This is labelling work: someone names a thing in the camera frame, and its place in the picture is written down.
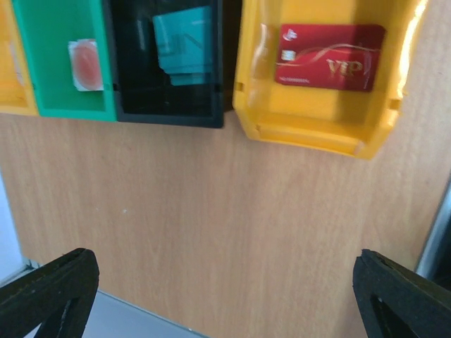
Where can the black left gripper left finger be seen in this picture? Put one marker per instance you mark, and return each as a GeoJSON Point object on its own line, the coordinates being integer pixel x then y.
{"type": "Point", "coordinates": [56, 299]}

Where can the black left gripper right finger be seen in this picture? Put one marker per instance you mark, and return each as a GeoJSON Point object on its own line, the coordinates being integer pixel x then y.
{"type": "Point", "coordinates": [396, 302]}

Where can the white red-circle cards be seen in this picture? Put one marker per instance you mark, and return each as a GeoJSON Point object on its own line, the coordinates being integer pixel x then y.
{"type": "Point", "coordinates": [85, 65]}

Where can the red card in bin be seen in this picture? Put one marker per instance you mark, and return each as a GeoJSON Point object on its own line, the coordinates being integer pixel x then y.
{"type": "Point", "coordinates": [341, 57]}

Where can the teal cards in bin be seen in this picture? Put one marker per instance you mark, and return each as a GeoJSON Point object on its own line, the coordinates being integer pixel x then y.
{"type": "Point", "coordinates": [183, 41]}

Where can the near yellow plastic bin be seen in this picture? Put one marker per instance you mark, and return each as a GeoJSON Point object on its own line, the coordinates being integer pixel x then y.
{"type": "Point", "coordinates": [345, 122]}

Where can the yellow plastic bin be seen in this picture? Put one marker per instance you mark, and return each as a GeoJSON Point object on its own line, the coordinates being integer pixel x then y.
{"type": "Point", "coordinates": [345, 122]}
{"type": "Point", "coordinates": [17, 96]}

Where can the far yellow plastic bin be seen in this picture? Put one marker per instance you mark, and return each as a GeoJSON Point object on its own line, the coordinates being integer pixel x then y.
{"type": "Point", "coordinates": [17, 96]}

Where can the black plastic bin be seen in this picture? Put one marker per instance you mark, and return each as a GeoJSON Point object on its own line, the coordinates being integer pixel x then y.
{"type": "Point", "coordinates": [142, 91]}

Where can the green plastic bin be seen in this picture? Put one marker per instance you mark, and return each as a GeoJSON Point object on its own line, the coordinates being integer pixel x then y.
{"type": "Point", "coordinates": [47, 28]}

